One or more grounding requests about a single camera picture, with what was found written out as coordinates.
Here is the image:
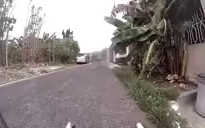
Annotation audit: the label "white car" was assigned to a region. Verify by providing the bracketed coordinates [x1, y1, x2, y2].
[75, 53, 89, 65]

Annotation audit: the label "grey asphalt road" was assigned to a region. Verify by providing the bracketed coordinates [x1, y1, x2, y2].
[0, 62, 154, 128]

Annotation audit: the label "banana plants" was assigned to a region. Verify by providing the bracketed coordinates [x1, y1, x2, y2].
[103, 0, 191, 80]

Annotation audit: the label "grass verge strip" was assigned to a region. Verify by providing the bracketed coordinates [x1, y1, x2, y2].
[113, 66, 190, 128]

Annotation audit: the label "row of trees and bushes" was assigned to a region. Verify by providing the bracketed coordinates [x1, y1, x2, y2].
[0, 0, 82, 67]

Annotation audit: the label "building with arched gate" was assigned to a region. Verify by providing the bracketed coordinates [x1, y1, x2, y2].
[181, 0, 205, 83]

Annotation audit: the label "concrete driveway apron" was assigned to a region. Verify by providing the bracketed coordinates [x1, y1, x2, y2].
[172, 88, 205, 128]

